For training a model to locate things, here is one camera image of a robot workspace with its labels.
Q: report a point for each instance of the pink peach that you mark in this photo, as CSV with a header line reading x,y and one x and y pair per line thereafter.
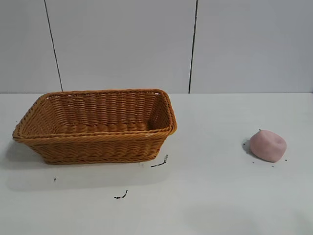
x,y
267,146

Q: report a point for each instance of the brown woven wicker basket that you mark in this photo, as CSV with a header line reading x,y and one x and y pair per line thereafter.
x,y
97,147

